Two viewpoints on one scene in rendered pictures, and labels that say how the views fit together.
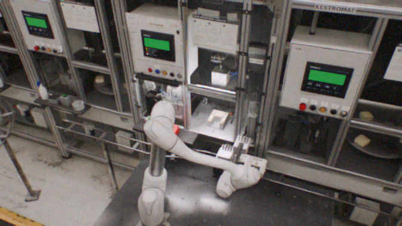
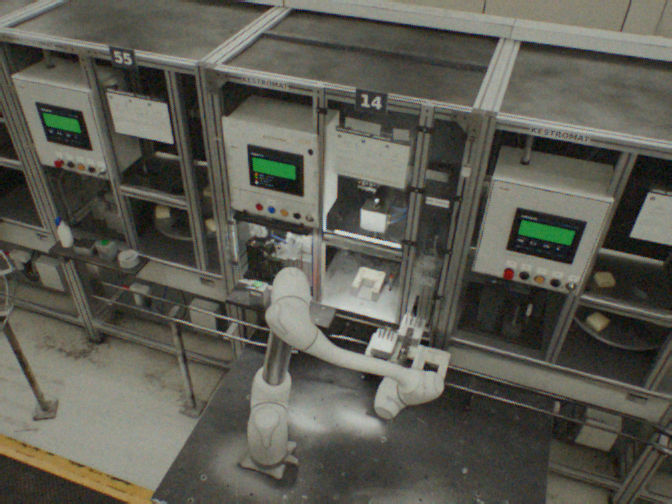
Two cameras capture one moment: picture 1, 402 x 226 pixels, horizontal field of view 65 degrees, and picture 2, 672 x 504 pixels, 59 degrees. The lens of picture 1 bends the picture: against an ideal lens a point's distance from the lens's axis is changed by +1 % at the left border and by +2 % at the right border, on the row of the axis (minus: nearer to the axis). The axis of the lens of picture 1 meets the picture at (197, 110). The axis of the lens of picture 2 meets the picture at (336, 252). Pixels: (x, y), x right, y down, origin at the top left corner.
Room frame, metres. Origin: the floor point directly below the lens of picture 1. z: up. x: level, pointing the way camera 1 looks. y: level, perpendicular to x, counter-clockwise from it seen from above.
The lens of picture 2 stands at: (-0.15, 0.17, 2.97)
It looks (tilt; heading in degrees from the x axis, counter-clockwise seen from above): 40 degrees down; 356
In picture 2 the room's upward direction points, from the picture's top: 2 degrees clockwise
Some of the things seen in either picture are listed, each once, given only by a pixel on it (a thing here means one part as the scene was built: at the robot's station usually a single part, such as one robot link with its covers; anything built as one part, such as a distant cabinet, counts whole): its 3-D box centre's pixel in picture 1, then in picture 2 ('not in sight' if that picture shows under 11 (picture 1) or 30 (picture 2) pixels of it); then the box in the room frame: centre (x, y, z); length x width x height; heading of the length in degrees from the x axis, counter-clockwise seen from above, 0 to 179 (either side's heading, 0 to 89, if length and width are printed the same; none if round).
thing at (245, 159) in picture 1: (240, 164); (407, 359); (1.62, -0.31, 0.84); 0.36 x 0.14 x 0.10; 67
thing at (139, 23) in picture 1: (163, 42); (282, 161); (2.12, 0.24, 1.60); 0.42 x 0.29 x 0.46; 67
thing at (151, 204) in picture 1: (151, 204); (267, 431); (1.27, 0.32, 0.85); 0.18 x 0.16 x 0.22; 179
